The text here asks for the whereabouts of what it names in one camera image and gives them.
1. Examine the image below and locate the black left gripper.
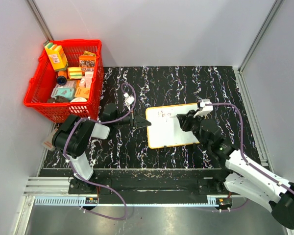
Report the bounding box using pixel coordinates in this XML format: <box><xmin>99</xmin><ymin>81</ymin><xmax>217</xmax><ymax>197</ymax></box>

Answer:
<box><xmin>113</xmin><ymin>106</ymin><xmax>151</xmax><ymax>129</ymax></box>

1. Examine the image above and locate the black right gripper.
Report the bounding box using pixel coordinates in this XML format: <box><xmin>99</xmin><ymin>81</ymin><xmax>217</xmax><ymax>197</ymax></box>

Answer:
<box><xmin>177</xmin><ymin>109</ymin><xmax>209</xmax><ymax>149</ymax></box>

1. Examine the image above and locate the white board with orange frame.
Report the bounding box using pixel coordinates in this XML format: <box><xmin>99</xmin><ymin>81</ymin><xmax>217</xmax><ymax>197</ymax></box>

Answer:
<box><xmin>146</xmin><ymin>103</ymin><xmax>199</xmax><ymax>149</ymax></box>

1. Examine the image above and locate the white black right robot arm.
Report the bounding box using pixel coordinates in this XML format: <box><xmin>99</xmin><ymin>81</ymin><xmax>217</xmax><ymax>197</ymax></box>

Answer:
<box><xmin>176</xmin><ymin>110</ymin><xmax>294</xmax><ymax>230</ymax></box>

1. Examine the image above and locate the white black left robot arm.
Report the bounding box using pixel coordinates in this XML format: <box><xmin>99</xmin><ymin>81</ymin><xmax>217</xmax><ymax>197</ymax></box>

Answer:
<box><xmin>51</xmin><ymin>103</ymin><xmax>151</xmax><ymax>194</ymax></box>

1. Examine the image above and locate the orange small packet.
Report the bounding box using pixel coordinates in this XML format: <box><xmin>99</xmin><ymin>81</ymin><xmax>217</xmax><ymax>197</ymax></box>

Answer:
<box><xmin>74</xmin><ymin>87</ymin><xmax>90</xmax><ymax>99</ymax></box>

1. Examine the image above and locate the pink white carton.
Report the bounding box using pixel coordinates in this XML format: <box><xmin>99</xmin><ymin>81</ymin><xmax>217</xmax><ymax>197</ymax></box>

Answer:
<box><xmin>78</xmin><ymin>71</ymin><xmax>94</xmax><ymax>88</ymax></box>

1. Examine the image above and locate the teal snack box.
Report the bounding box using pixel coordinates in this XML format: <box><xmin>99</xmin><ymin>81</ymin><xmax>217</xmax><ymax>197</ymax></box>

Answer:
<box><xmin>51</xmin><ymin>88</ymin><xmax>75</xmax><ymax>101</ymax></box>

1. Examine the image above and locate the orange snack box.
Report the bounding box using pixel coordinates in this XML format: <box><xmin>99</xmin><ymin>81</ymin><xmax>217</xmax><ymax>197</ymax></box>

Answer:
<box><xmin>79</xmin><ymin>55</ymin><xmax>96</xmax><ymax>68</ymax></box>

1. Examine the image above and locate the yellow green sponge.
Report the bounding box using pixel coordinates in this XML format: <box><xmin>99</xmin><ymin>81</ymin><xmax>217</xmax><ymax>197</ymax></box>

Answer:
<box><xmin>67</xmin><ymin>67</ymin><xmax>83</xmax><ymax>79</ymax></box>

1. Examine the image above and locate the orange black bottle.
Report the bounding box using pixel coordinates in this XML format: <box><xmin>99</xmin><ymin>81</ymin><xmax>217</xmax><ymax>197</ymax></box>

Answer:
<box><xmin>56</xmin><ymin>70</ymin><xmax>67</xmax><ymax>86</ymax></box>

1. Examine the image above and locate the pink white small box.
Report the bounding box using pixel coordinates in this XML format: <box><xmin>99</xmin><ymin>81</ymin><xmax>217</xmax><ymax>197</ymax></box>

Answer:
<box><xmin>42</xmin><ymin>133</ymin><xmax>55</xmax><ymax>151</ymax></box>

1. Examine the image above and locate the red plastic shopping basket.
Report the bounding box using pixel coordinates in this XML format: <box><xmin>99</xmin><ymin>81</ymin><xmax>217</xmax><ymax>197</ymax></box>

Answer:
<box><xmin>23</xmin><ymin>39</ymin><xmax>104</xmax><ymax>123</ymax></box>

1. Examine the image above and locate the yellow juice carton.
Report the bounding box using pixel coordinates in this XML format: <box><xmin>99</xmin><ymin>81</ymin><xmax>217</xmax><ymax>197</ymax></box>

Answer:
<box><xmin>44</xmin><ymin>42</ymin><xmax>68</xmax><ymax>71</ymax></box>

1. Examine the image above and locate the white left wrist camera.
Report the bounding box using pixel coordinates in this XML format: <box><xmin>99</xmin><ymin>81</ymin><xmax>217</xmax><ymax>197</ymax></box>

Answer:
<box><xmin>123</xmin><ymin>93</ymin><xmax>135</xmax><ymax>110</ymax></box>

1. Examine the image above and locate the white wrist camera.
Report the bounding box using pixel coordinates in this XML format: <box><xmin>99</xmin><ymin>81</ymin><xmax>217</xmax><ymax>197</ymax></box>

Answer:
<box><xmin>193</xmin><ymin>99</ymin><xmax>213</xmax><ymax>118</ymax></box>
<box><xmin>123</xmin><ymin>93</ymin><xmax>135</xmax><ymax>110</ymax></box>

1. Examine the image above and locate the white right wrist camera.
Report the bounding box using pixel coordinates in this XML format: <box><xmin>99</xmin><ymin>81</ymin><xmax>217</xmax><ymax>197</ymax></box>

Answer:
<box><xmin>193</xmin><ymin>99</ymin><xmax>213</xmax><ymax>118</ymax></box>

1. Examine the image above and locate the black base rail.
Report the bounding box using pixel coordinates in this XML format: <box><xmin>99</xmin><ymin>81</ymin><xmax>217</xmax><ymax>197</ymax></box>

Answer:
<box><xmin>68</xmin><ymin>168</ymin><xmax>238</xmax><ymax>198</ymax></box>

